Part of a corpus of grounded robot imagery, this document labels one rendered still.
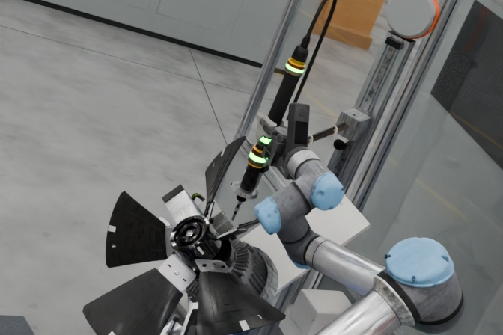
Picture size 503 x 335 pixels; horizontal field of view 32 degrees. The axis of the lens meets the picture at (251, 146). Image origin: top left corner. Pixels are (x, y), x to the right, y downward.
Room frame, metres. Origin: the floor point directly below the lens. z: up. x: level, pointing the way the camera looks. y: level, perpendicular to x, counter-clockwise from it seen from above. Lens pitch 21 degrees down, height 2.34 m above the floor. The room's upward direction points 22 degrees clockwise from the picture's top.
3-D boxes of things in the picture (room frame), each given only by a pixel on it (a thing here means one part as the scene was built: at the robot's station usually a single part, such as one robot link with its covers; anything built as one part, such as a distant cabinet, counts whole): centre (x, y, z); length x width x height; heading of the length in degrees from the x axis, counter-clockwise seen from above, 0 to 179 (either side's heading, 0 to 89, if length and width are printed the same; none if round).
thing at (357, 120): (2.63, -0.26, 1.51); 0.10 x 0.07 x 0.08; 158
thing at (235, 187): (2.06, -0.03, 1.47); 0.09 x 0.07 x 0.10; 158
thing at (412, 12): (2.72, -0.30, 1.88); 0.17 x 0.15 x 0.16; 33
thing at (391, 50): (2.68, -0.28, 1.48); 0.05 x 0.03 x 0.62; 68
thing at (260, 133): (2.03, -0.01, 1.60); 0.09 x 0.03 x 0.06; 43
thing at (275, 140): (1.96, -0.09, 1.60); 0.12 x 0.08 x 0.09; 33
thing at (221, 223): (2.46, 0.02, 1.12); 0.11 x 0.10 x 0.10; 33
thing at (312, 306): (2.53, -0.41, 0.92); 0.17 x 0.16 x 0.11; 123
